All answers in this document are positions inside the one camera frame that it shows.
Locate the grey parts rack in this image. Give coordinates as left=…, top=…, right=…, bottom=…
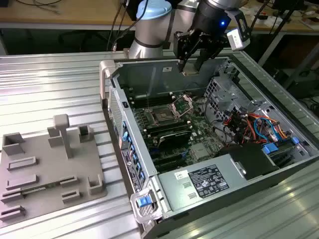
left=0, top=114, right=108, bottom=229

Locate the metal drive cage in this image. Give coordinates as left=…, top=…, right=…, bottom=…
left=202, top=76, right=253, bottom=123

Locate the blue case latch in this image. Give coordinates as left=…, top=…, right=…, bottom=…
left=136, top=196, right=153, bottom=208

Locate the blue disk carrier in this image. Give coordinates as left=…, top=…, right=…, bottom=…
left=263, top=136, right=300, bottom=155

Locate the brown flat board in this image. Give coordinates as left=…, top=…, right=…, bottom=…
left=300, top=16, right=319, bottom=29

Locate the black RAM slot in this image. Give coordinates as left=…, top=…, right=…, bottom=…
left=128, top=90, right=170, bottom=99
left=134, top=100, right=174, bottom=109
left=130, top=93, right=172, bottom=102
left=148, top=124, right=191, bottom=135
left=146, top=121, right=190, bottom=132
left=145, top=119, right=189, bottom=129
left=149, top=127, right=192, bottom=138
left=132, top=97, right=173, bottom=105

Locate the graphics card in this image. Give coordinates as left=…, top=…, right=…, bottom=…
left=156, top=130, right=193, bottom=151

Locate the silver CPU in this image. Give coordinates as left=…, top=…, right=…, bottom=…
left=183, top=62, right=200, bottom=76

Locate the orange wire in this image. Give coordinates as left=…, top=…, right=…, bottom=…
left=245, top=112, right=292, bottom=140

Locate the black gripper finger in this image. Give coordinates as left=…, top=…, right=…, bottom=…
left=194, top=34, right=230, bottom=70
left=173, top=30, right=201, bottom=73

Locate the blue wire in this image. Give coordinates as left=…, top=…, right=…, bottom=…
left=253, top=116, right=279, bottom=142

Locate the black expansion slot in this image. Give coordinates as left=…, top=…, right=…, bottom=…
left=151, top=152, right=185, bottom=164
left=154, top=159, right=187, bottom=173

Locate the green RAM stick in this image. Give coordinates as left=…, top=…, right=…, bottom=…
left=21, top=181, right=62, bottom=196

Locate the silver power supply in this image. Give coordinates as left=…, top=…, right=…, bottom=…
left=157, top=153, right=250, bottom=213

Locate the CPU socket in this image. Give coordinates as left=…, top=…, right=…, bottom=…
left=149, top=106, right=184, bottom=126

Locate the silver chipset heatsink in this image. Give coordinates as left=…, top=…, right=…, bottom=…
left=190, top=143, right=209, bottom=160

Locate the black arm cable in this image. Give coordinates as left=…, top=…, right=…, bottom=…
left=106, top=0, right=140, bottom=52

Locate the grey PC case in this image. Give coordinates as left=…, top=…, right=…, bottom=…
left=99, top=53, right=319, bottom=239

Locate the wooden desk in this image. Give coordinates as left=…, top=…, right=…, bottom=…
left=0, top=0, right=319, bottom=65

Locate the green motherboard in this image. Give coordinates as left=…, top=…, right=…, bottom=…
left=124, top=86, right=226, bottom=175

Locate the black plastic drive cover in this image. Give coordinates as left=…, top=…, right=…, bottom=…
left=214, top=143, right=280, bottom=181

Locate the metal socket cover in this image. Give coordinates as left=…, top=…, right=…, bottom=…
left=170, top=94, right=194, bottom=118

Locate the grey case handle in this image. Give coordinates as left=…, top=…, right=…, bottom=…
left=130, top=188, right=163, bottom=224
left=99, top=60, right=118, bottom=101

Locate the small white box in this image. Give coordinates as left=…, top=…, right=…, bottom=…
left=253, top=14, right=277, bottom=27

